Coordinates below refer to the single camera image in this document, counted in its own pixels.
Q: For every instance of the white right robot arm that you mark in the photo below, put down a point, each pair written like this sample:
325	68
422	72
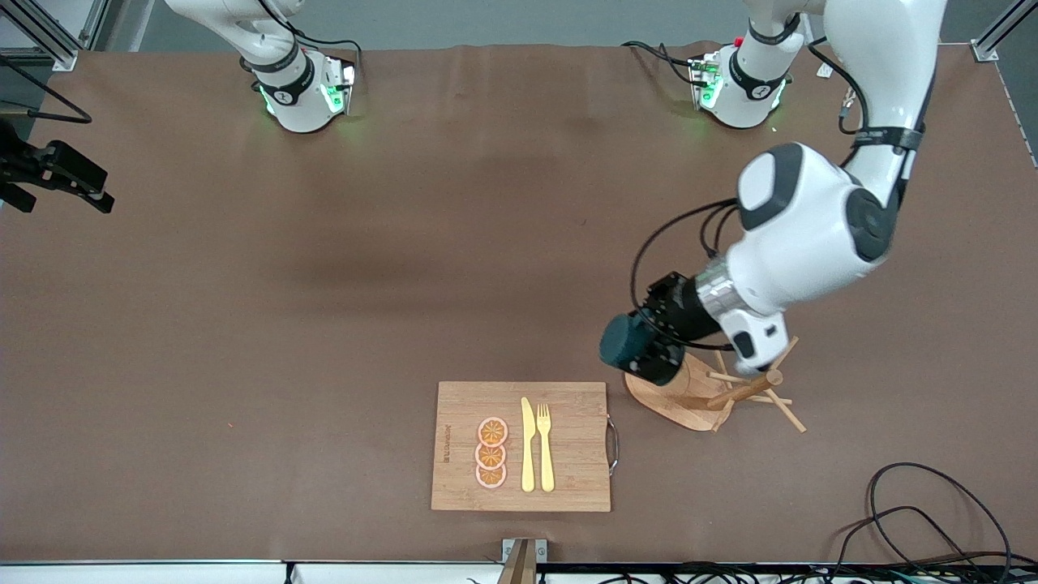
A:
300	105

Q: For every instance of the yellow plastic knife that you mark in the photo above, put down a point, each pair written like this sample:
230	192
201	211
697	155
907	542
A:
528	454

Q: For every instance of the yellow plastic fork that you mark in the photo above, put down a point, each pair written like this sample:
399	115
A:
546	454

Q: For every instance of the dark green cup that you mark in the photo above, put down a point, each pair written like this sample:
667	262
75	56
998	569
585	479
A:
620	341

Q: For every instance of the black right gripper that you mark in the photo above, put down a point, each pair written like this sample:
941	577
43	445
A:
39	168

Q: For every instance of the wooden mug tree stand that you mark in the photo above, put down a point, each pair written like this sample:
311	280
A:
689	401

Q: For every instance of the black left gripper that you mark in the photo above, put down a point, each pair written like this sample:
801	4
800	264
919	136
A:
679	312

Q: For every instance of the orange slice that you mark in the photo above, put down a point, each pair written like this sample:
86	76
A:
492	431

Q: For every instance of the aluminium frame post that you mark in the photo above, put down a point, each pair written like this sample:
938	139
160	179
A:
57	36
993	36

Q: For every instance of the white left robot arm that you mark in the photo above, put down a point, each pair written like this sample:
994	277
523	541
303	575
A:
811	227

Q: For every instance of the metal table edge bracket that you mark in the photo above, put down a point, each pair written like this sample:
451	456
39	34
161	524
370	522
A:
519	560

